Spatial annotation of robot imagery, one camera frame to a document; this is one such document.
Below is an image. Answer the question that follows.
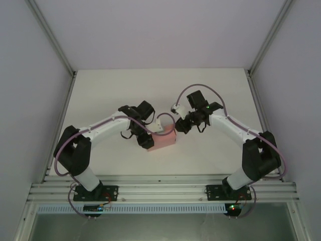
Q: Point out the pink paper box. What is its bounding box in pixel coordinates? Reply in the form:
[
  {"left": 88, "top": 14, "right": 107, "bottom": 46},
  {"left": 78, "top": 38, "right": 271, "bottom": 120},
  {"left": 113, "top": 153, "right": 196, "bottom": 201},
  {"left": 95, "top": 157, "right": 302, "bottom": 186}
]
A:
[{"left": 147, "top": 123, "right": 177, "bottom": 152}]

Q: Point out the left small circuit board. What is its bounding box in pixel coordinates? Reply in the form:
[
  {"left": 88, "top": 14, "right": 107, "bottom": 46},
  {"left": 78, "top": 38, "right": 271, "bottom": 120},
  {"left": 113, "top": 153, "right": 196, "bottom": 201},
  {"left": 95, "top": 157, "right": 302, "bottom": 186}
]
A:
[{"left": 83, "top": 204, "right": 105, "bottom": 213}]

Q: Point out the small circuit board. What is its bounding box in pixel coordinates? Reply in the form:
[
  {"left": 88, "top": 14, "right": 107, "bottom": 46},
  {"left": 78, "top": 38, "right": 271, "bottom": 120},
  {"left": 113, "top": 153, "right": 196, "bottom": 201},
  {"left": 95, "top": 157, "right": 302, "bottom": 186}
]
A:
[
  {"left": 83, "top": 204, "right": 105, "bottom": 213},
  {"left": 225, "top": 203, "right": 243, "bottom": 213}
]

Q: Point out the grey metal panel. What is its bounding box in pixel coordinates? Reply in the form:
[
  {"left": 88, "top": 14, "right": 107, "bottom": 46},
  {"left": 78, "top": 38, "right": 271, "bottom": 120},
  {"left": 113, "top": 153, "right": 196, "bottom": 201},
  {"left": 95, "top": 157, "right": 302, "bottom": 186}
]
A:
[{"left": 32, "top": 212, "right": 295, "bottom": 241}]

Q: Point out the right small circuit board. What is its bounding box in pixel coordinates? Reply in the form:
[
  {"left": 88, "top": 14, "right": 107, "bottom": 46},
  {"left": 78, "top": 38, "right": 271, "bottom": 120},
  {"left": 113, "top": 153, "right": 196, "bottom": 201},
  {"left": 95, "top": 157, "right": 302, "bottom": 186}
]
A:
[{"left": 225, "top": 203, "right": 243, "bottom": 213}]

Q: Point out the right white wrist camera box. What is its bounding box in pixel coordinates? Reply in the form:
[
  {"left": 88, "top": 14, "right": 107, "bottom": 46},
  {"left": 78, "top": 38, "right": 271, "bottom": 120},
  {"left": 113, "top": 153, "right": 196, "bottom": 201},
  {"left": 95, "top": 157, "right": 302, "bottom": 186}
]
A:
[{"left": 171, "top": 103, "right": 188, "bottom": 120}]

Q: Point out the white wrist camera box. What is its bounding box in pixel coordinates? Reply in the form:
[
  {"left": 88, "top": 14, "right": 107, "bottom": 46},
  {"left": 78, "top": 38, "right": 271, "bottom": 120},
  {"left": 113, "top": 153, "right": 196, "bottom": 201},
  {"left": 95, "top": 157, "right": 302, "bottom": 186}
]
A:
[
  {"left": 147, "top": 118, "right": 164, "bottom": 135},
  {"left": 171, "top": 103, "right": 188, "bottom": 120}
]

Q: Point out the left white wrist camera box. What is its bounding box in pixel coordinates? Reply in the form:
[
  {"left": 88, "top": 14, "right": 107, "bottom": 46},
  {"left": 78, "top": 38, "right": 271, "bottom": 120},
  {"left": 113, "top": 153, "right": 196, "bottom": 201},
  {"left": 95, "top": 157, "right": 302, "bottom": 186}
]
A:
[{"left": 147, "top": 118, "right": 164, "bottom": 135}]

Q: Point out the aluminium mounting rail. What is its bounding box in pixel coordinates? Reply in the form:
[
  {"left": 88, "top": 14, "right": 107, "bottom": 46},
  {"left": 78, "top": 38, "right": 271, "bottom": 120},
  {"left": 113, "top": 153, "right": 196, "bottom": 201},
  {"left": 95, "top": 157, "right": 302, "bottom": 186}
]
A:
[{"left": 27, "top": 174, "right": 299, "bottom": 201}]

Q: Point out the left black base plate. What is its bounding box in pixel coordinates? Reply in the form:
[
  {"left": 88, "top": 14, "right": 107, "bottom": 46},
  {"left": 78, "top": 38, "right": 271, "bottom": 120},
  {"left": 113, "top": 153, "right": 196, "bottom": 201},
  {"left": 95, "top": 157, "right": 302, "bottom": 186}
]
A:
[{"left": 73, "top": 185, "right": 119, "bottom": 201}]

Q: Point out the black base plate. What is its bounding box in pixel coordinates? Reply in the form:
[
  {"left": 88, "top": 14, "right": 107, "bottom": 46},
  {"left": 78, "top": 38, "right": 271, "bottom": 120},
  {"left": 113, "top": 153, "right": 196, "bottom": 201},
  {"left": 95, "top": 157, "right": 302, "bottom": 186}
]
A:
[
  {"left": 206, "top": 184, "right": 252, "bottom": 201},
  {"left": 73, "top": 185, "right": 119, "bottom": 201}
]

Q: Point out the right aluminium table side rail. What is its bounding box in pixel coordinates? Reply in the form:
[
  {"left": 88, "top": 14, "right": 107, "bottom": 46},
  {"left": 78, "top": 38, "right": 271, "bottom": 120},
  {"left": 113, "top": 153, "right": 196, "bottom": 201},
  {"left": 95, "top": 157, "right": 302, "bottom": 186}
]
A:
[{"left": 247, "top": 70, "right": 284, "bottom": 182}]

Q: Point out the aluminium table side rail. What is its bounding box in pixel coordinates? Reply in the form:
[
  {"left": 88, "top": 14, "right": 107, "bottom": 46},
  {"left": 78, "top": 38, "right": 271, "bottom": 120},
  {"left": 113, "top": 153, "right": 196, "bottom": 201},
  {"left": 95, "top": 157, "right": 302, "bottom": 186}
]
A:
[
  {"left": 40, "top": 72, "right": 77, "bottom": 184},
  {"left": 247, "top": 70, "right": 284, "bottom": 182}
]

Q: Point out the grey slotted cable duct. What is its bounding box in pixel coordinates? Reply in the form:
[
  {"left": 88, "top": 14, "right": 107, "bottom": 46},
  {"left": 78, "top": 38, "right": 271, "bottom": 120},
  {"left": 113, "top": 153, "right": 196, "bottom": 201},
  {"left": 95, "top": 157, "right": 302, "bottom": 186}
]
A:
[{"left": 35, "top": 203, "right": 226, "bottom": 214}]

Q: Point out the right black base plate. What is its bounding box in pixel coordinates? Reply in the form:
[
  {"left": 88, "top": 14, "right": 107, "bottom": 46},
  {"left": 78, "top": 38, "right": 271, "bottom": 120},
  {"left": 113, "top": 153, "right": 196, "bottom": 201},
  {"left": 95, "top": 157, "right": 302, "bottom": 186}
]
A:
[{"left": 206, "top": 184, "right": 252, "bottom": 201}]

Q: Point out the left aluminium table side rail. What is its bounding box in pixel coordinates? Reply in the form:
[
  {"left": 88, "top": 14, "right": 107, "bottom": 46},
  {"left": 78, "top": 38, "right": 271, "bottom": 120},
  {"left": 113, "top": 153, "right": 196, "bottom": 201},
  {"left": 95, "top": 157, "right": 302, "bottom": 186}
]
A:
[{"left": 40, "top": 72, "right": 77, "bottom": 184}]

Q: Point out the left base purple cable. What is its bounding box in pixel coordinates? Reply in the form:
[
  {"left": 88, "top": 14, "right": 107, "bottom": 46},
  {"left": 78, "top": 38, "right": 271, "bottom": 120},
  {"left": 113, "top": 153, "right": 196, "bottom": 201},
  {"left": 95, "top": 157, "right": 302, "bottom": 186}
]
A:
[{"left": 67, "top": 184, "right": 91, "bottom": 218}]

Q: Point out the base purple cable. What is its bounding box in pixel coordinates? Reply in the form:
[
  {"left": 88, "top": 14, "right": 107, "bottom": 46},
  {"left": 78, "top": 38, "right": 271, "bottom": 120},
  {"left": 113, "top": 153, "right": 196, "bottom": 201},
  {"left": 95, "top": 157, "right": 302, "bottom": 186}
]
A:
[
  {"left": 229, "top": 187, "right": 259, "bottom": 219},
  {"left": 67, "top": 184, "right": 91, "bottom": 218}
]

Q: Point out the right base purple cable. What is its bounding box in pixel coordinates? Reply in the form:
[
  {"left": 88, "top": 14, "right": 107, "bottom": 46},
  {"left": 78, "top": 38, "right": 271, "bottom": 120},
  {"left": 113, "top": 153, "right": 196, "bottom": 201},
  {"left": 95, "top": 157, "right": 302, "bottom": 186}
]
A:
[{"left": 229, "top": 187, "right": 259, "bottom": 219}]

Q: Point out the right aluminium frame post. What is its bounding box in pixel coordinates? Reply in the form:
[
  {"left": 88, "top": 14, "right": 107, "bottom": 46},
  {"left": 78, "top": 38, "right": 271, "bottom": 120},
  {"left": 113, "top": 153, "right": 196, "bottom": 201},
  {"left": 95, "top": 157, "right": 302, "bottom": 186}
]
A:
[{"left": 247, "top": 0, "right": 295, "bottom": 76}]

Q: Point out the aluminium frame post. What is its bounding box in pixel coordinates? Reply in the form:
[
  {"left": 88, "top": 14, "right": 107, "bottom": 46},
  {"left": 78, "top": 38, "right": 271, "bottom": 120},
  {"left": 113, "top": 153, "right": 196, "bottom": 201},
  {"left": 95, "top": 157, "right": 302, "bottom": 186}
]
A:
[
  {"left": 25, "top": 0, "right": 77, "bottom": 76},
  {"left": 247, "top": 0, "right": 295, "bottom": 76}
]

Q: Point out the left aluminium frame post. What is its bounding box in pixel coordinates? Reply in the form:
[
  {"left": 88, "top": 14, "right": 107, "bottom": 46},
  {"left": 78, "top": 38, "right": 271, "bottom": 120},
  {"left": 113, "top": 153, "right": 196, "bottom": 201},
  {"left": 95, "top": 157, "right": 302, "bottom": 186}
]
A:
[{"left": 25, "top": 0, "right": 77, "bottom": 76}]

